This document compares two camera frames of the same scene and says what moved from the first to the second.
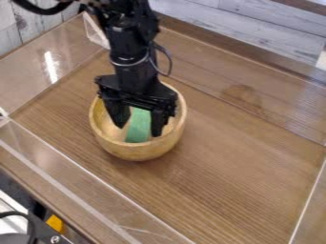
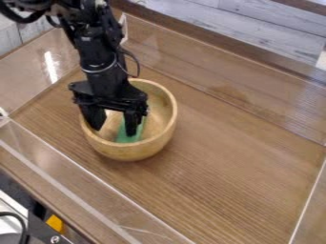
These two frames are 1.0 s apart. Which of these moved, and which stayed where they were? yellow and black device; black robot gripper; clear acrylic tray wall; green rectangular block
Moved: black robot gripper; green rectangular block
Stayed: yellow and black device; clear acrylic tray wall
